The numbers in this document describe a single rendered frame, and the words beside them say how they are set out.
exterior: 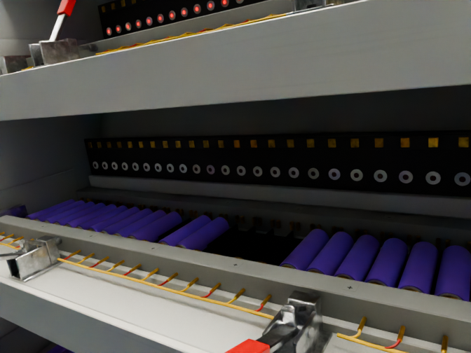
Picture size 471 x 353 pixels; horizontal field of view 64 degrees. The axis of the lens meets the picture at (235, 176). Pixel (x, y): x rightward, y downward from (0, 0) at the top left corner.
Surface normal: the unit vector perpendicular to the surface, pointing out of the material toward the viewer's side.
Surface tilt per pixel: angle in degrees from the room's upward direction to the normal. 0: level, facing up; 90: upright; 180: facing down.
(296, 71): 111
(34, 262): 90
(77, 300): 21
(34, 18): 90
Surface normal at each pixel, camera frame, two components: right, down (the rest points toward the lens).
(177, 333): -0.12, -0.96
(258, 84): -0.53, 0.28
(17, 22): 0.84, 0.04
